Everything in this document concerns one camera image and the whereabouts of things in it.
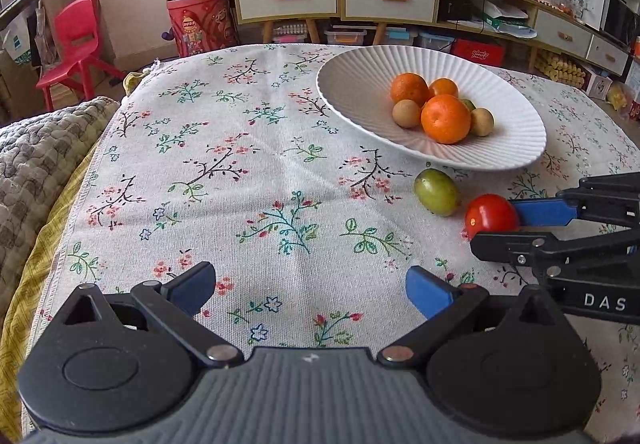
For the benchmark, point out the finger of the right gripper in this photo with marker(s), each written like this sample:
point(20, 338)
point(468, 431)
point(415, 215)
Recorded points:
point(607, 199)
point(616, 253)

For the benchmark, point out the red tomato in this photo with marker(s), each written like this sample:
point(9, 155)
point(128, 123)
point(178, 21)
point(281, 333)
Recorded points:
point(490, 213)

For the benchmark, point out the red storage box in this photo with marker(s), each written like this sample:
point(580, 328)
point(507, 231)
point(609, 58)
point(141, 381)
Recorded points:
point(485, 53)

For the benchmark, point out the brown longan fruit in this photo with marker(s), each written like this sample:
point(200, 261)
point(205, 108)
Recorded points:
point(482, 122)
point(407, 114)

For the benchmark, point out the white microwave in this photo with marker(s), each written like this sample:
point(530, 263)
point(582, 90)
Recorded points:
point(613, 18)

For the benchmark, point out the yellow cloth under tablecloth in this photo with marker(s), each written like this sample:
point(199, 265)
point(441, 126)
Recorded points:
point(22, 308)

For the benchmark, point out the mandarin with stem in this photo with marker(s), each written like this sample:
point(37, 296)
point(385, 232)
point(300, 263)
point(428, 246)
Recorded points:
point(410, 86)

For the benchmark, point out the smooth small orange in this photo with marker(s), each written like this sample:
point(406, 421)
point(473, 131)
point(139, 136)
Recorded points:
point(444, 86)

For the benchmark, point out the red decorated bucket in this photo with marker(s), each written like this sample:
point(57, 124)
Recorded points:
point(201, 26)

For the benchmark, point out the green fruit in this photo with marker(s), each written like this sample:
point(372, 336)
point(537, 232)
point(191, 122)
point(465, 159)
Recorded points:
point(437, 192)
point(468, 104)

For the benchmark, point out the grey knitted blanket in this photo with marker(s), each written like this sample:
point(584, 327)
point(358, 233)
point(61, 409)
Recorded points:
point(38, 156)

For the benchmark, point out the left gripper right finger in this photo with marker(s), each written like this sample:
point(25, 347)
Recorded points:
point(447, 309)

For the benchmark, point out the large orange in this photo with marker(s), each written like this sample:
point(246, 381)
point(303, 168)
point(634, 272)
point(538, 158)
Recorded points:
point(445, 119)

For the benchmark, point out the red plastic chair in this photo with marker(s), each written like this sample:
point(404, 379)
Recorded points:
point(78, 30)

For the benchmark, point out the floral tablecloth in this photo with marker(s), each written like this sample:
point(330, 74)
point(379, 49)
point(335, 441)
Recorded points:
point(233, 158)

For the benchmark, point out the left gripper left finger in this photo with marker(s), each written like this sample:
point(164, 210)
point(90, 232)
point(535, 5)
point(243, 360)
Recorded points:
point(172, 306)

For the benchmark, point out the white ribbed plate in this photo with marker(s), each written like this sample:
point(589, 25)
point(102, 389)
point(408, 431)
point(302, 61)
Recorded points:
point(355, 85)

